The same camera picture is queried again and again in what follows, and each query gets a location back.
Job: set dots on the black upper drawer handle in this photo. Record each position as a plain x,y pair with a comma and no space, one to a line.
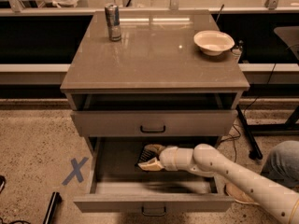
148,130

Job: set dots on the blue jeans leg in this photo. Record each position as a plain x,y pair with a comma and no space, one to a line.
282,164

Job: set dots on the black table leg frame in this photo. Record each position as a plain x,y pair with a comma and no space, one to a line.
289,127

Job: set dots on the white bowl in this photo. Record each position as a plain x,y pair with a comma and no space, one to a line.
213,43

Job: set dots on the small clear bottle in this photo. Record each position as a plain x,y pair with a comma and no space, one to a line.
237,50

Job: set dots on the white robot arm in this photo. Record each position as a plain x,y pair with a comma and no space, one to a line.
205,160

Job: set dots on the black middle drawer handle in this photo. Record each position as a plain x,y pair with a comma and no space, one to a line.
153,212

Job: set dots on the blue tape cross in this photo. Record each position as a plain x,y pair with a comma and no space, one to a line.
76,171

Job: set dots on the silver blue drink can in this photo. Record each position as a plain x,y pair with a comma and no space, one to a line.
113,22

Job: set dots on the black bar on floor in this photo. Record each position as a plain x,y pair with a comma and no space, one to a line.
55,200

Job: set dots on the black drawer handle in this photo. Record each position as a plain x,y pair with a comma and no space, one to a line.
153,212
148,130

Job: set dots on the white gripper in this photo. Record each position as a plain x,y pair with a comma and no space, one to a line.
167,159

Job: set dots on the open middle drawer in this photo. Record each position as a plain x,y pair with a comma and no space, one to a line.
117,184

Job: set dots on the grey drawer cabinet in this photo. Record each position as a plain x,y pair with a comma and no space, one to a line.
154,67

